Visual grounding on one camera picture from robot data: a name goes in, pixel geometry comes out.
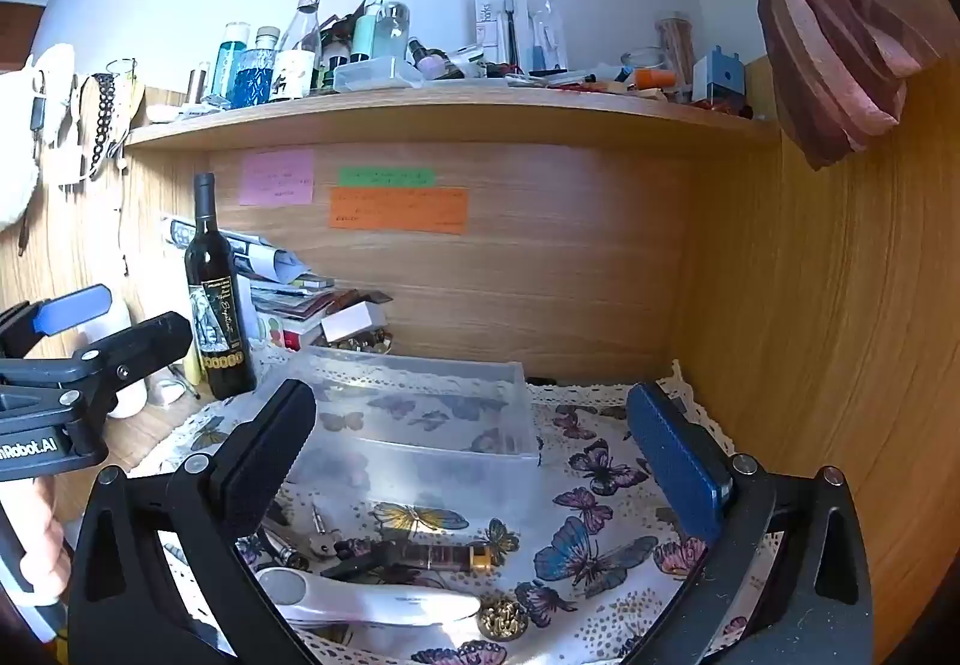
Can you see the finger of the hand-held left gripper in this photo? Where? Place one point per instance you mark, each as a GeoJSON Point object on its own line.
{"type": "Point", "coordinates": [146, 342]}
{"type": "Point", "coordinates": [71, 309]}

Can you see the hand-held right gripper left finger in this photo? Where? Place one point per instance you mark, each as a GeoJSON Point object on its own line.
{"type": "Point", "coordinates": [259, 459]}

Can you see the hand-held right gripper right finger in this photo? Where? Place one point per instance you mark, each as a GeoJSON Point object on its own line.
{"type": "Point", "coordinates": [675, 462]}

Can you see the clear plastic container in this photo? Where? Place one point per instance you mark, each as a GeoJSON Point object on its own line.
{"type": "Point", "coordinates": [427, 402]}

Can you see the white bottle opener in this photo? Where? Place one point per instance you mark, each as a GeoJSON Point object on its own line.
{"type": "Point", "coordinates": [375, 609]}

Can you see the person's left hand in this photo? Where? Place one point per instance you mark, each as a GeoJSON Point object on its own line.
{"type": "Point", "coordinates": [34, 522]}

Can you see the white cylinder cup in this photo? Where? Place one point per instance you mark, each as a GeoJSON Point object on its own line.
{"type": "Point", "coordinates": [127, 402]}

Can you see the dark wine bottle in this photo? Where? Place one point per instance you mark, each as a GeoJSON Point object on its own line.
{"type": "Point", "coordinates": [221, 305]}

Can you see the silver metal pen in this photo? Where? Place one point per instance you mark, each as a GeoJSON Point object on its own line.
{"type": "Point", "coordinates": [283, 545]}

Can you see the butterfly print tablecloth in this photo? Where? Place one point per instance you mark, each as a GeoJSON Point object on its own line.
{"type": "Point", "coordinates": [600, 522]}

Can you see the small metal keys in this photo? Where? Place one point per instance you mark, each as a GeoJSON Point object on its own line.
{"type": "Point", "coordinates": [324, 545]}

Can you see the rolled magazine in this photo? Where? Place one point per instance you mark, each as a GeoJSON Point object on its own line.
{"type": "Point", "coordinates": [262, 256]}

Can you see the stack of books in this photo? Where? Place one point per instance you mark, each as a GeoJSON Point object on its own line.
{"type": "Point", "coordinates": [296, 316]}

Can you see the bowl of beads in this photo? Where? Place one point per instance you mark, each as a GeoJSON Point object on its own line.
{"type": "Point", "coordinates": [360, 340]}

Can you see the small white box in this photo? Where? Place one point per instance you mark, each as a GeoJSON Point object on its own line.
{"type": "Point", "coordinates": [354, 320]}

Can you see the white fluffy cloth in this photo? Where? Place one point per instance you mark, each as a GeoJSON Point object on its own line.
{"type": "Point", "coordinates": [30, 132]}

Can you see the brown gold tube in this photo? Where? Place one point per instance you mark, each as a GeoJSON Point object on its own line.
{"type": "Point", "coordinates": [442, 555]}

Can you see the pink sticky note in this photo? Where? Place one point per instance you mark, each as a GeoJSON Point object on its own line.
{"type": "Point", "coordinates": [276, 177]}

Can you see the gold round grinder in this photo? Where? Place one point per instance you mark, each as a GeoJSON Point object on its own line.
{"type": "Point", "coordinates": [502, 618]}

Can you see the silver small cylinder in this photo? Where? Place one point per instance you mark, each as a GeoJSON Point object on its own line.
{"type": "Point", "coordinates": [198, 86]}

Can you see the orange sticky note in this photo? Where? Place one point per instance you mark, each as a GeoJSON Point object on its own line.
{"type": "Point", "coordinates": [397, 210]}

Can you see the blue patterned glass bottle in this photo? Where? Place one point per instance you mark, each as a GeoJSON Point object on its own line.
{"type": "Point", "coordinates": [256, 76]}

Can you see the green sticky note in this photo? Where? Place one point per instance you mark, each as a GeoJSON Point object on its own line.
{"type": "Point", "coordinates": [386, 176]}

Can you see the teal tall bottle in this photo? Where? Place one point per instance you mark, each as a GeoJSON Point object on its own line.
{"type": "Point", "coordinates": [229, 61]}

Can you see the clear bottle with white label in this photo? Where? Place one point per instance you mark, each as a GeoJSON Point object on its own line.
{"type": "Point", "coordinates": [296, 65]}

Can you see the clear plastic lidded box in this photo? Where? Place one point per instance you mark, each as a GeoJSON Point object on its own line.
{"type": "Point", "coordinates": [375, 74]}

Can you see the wooden shelf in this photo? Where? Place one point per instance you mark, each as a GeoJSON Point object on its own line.
{"type": "Point", "coordinates": [450, 117]}

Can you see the green pump bottle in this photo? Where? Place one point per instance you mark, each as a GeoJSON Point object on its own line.
{"type": "Point", "coordinates": [367, 31]}

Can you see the blue box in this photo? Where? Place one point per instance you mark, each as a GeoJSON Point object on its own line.
{"type": "Point", "coordinates": [718, 78]}

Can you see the clear glass bottle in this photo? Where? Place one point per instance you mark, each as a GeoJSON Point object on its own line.
{"type": "Point", "coordinates": [396, 31]}

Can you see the clear glass cup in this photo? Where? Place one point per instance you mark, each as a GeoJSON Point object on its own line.
{"type": "Point", "coordinates": [643, 59]}

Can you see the glass jar of sticks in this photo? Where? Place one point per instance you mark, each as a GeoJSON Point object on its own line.
{"type": "Point", "coordinates": [675, 46]}

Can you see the brown striped curtain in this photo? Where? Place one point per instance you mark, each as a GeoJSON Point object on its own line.
{"type": "Point", "coordinates": [840, 35]}

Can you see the packaged toothbrush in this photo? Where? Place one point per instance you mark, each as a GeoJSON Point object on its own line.
{"type": "Point", "coordinates": [517, 27]}

